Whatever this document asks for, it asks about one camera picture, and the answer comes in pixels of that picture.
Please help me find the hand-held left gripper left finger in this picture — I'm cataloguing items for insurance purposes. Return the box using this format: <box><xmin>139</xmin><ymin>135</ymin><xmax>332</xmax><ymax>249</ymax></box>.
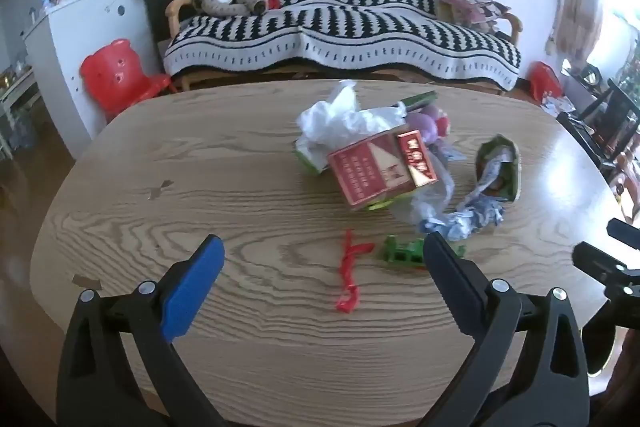
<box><xmin>56</xmin><ymin>234</ymin><xmax>226</xmax><ymax>427</ymax></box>

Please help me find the white cabinet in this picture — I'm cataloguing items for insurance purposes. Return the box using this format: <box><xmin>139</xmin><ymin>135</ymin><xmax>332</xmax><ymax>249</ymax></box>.
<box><xmin>22</xmin><ymin>0</ymin><xmax>169</xmax><ymax>158</ymax></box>

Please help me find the white crumpled plastic bag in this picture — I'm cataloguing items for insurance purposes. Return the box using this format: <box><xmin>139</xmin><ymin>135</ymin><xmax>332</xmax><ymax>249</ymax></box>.
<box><xmin>296</xmin><ymin>79</ymin><xmax>407</xmax><ymax>148</ymax></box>

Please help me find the red plastic child chair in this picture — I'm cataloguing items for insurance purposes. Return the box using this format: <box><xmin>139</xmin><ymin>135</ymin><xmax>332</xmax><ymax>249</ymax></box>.
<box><xmin>80</xmin><ymin>38</ymin><xmax>177</xmax><ymax>118</ymax></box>

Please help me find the green toy piece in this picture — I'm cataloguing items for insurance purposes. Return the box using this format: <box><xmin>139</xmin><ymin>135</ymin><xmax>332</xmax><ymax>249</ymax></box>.
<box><xmin>382</xmin><ymin>234</ymin><xmax>467</xmax><ymax>269</ymax></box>

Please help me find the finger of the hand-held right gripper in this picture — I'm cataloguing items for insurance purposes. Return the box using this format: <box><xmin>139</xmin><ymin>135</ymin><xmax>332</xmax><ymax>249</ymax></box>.
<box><xmin>606</xmin><ymin>218</ymin><xmax>640</xmax><ymax>242</ymax></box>
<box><xmin>572</xmin><ymin>242</ymin><xmax>640</xmax><ymax>303</ymax></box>

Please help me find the clear plastic bag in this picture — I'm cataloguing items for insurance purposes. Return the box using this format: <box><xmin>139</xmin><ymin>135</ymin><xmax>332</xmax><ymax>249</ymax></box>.
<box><xmin>395</xmin><ymin>157</ymin><xmax>457</xmax><ymax>228</ymax></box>

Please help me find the wooden sofa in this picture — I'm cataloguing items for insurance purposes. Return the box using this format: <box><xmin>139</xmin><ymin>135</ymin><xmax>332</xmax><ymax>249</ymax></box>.
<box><xmin>164</xmin><ymin>0</ymin><xmax>524</xmax><ymax>96</ymax></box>

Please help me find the pink floral cushion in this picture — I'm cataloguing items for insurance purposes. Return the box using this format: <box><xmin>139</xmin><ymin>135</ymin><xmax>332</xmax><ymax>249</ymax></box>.
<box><xmin>435</xmin><ymin>0</ymin><xmax>512</xmax><ymax>34</ymax></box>

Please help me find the green foil wrapper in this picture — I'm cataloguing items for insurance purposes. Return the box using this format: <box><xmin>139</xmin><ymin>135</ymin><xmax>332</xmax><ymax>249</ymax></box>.
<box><xmin>474</xmin><ymin>134</ymin><xmax>522</xmax><ymax>204</ymax></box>

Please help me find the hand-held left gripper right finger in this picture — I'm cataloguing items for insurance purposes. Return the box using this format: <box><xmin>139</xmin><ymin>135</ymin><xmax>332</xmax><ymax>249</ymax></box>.
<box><xmin>422</xmin><ymin>232</ymin><xmax>591</xmax><ymax>427</ymax></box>

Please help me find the blue white crumpled wrapper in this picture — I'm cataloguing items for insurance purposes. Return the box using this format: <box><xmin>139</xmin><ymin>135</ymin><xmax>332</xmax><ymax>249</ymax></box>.
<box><xmin>419</xmin><ymin>196</ymin><xmax>504</xmax><ymax>242</ymax></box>

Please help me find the light wooden table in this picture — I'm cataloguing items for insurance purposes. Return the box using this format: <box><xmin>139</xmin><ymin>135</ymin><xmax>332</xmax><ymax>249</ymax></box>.
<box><xmin>29</xmin><ymin>79</ymin><xmax>633</xmax><ymax>410</ymax></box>

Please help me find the red plastic strip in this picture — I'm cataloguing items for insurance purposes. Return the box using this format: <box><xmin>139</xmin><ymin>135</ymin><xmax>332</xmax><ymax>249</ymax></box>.
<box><xmin>335</xmin><ymin>230</ymin><xmax>375</xmax><ymax>314</ymax></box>

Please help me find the black wooden chair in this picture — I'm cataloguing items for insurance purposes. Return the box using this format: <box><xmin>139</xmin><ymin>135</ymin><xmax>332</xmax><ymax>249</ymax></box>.
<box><xmin>556</xmin><ymin>66</ymin><xmax>640</xmax><ymax>170</ymax></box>

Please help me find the red carton box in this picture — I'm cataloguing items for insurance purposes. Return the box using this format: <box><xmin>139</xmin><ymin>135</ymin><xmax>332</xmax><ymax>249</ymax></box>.
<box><xmin>327</xmin><ymin>129</ymin><xmax>439</xmax><ymax>212</ymax></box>

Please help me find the green marker pen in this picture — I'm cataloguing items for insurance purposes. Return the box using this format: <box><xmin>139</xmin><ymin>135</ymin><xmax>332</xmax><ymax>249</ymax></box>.
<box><xmin>399</xmin><ymin>90</ymin><xmax>439</xmax><ymax>112</ymax></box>

